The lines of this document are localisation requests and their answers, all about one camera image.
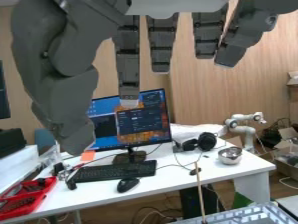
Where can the black headphones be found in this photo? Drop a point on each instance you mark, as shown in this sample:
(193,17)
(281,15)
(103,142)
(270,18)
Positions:
(205,140)

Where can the cardboard box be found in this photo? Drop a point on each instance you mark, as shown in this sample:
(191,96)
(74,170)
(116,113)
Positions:
(286,156)

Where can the metal bowl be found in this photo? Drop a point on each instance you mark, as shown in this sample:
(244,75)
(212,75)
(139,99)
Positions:
(230,156)

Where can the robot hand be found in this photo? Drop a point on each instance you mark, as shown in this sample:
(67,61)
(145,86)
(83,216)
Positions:
(62,66)

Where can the thin stick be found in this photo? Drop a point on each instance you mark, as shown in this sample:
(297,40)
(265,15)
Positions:
(200,193)

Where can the black keyboard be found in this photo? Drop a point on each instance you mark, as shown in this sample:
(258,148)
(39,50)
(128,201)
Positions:
(115,170)

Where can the black box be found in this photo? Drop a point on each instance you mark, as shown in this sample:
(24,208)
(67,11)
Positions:
(11,141)

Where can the red tray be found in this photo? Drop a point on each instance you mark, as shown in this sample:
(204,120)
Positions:
(20,206)
(38,184)

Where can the clear box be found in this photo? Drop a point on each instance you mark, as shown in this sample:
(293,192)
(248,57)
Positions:
(248,216)

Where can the orange sticky note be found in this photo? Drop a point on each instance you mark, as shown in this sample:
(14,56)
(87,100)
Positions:
(87,156)

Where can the white desk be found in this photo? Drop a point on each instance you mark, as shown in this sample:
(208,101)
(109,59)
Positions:
(177,176)

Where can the black mouse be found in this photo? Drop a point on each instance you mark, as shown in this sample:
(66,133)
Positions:
(128,185)

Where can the computer monitor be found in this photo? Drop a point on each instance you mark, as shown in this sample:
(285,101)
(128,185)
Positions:
(151,123)

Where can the small white jointed device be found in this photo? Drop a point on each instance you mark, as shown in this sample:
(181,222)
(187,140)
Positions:
(242,128)

